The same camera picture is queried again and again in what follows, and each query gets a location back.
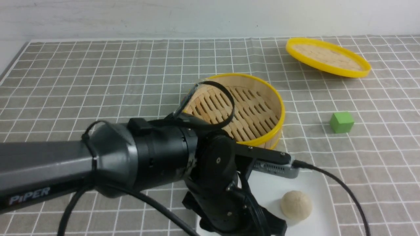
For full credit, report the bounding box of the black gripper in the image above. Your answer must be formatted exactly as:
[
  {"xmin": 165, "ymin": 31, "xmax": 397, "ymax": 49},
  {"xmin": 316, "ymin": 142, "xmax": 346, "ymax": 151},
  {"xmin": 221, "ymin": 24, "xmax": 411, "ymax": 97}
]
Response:
[{"xmin": 182, "ymin": 171, "xmax": 287, "ymax": 236}]

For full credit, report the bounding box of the white steamed bun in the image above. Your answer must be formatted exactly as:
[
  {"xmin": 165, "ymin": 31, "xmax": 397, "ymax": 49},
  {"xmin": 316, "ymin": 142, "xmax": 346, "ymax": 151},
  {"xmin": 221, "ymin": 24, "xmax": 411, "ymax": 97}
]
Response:
[{"xmin": 280, "ymin": 191, "xmax": 313, "ymax": 222}]

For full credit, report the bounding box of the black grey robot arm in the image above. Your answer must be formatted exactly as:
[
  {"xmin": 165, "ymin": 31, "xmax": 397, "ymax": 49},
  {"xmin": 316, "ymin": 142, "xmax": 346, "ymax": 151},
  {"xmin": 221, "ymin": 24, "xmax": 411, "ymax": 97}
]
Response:
[{"xmin": 1, "ymin": 116, "xmax": 291, "ymax": 236}]

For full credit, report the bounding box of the white square plate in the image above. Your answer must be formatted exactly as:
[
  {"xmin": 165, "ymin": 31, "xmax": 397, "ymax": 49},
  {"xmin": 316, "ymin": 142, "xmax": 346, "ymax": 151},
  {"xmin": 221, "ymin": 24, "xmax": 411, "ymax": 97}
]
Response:
[{"xmin": 196, "ymin": 169, "xmax": 341, "ymax": 236}]

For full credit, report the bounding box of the bamboo steamer basket yellow rim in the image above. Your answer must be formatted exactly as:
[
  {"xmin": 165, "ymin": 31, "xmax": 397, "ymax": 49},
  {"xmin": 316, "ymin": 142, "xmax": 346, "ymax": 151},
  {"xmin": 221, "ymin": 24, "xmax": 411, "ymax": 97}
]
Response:
[{"xmin": 184, "ymin": 73, "xmax": 285, "ymax": 149}]

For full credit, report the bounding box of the green cube block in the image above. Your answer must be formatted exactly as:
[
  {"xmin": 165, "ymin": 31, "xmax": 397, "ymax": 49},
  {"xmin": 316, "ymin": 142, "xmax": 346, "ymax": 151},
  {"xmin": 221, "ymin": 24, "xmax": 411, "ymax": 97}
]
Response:
[{"xmin": 329, "ymin": 111, "xmax": 354, "ymax": 133}]

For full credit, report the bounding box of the grey checkered tablecloth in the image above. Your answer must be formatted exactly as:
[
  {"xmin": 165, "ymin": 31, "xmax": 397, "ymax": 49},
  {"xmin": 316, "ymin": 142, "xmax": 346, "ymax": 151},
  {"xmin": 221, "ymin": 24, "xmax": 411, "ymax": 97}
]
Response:
[{"xmin": 0, "ymin": 35, "xmax": 420, "ymax": 236}]

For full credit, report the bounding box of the yellow rimmed bamboo steamer lid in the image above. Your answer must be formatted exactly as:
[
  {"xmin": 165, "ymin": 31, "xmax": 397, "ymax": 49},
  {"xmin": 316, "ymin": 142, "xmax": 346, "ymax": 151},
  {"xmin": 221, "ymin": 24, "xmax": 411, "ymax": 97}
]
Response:
[{"xmin": 285, "ymin": 37, "xmax": 371, "ymax": 78}]

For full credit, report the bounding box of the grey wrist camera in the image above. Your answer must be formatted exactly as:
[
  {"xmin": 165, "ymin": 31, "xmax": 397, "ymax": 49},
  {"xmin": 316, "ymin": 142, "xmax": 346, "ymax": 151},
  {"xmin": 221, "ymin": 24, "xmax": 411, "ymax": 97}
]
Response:
[{"xmin": 234, "ymin": 144, "xmax": 300, "ymax": 179}]

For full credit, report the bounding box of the black camera cable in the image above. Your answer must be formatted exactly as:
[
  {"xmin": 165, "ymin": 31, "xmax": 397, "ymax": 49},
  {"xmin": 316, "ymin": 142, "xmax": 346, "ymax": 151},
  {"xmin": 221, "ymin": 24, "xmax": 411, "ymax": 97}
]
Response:
[{"xmin": 291, "ymin": 160, "xmax": 371, "ymax": 236}]

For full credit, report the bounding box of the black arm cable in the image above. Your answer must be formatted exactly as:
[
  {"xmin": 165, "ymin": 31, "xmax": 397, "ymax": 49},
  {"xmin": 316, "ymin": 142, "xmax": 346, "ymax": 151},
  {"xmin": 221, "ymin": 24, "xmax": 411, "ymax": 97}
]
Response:
[{"xmin": 57, "ymin": 81, "xmax": 235, "ymax": 236}]

